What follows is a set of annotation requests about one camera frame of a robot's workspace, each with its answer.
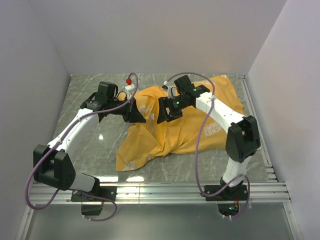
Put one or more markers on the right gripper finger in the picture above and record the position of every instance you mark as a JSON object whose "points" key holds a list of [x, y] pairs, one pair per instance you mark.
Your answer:
{"points": [[173, 115], [163, 114]]}

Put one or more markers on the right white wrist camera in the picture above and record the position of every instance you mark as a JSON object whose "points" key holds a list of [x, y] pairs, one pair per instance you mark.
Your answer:
{"points": [[172, 91]]}

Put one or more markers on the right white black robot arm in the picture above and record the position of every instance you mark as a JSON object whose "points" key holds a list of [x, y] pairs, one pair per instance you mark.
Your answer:
{"points": [[243, 138]]}

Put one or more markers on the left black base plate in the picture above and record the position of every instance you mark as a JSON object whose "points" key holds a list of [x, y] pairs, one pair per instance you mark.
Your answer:
{"points": [[102, 193]]}

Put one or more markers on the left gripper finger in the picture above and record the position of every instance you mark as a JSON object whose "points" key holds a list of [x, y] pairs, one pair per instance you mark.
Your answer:
{"points": [[134, 116], [132, 105]]}

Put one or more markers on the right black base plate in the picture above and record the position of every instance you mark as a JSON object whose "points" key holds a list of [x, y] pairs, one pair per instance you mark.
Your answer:
{"points": [[236, 193]]}

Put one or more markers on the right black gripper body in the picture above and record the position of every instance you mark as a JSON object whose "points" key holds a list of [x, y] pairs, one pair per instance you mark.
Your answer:
{"points": [[178, 103]]}

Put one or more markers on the aluminium mounting rail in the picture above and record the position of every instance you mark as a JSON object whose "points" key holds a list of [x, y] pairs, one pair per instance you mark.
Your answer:
{"points": [[161, 193]]}

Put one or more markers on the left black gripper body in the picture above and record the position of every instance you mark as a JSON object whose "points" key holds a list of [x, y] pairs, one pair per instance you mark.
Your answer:
{"points": [[124, 111]]}

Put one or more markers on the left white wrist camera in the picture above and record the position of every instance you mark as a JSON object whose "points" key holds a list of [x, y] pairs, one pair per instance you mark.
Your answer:
{"points": [[129, 88]]}

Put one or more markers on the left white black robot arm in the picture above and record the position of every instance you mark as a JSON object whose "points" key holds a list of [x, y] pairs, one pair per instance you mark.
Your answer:
{"points": [[53, 162]]}

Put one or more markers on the blue and orange pillowcase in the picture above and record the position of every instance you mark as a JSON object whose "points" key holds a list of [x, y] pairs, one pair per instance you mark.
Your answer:
{"points": [[146, 141]]}

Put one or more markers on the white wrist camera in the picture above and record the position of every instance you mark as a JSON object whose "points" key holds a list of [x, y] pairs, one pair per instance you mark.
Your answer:
{"points": [[172, 91], [129, 88]]}

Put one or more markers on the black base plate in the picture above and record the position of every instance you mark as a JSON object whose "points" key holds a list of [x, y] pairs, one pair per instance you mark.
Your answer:
{"points": [[236, 193], [102, 193]]}

